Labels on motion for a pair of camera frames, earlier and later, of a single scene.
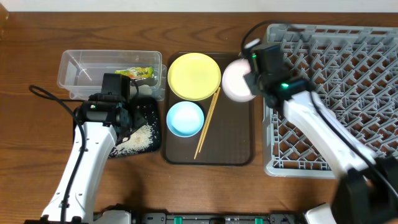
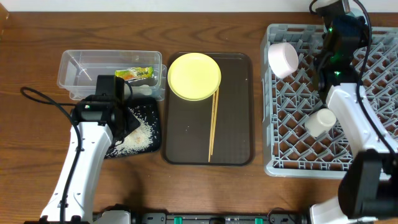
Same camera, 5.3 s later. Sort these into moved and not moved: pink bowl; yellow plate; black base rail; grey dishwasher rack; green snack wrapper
Moved: pink bowl
Not moved: black base rail; yellow plate; green snack wrapper; grey dishwasher rack
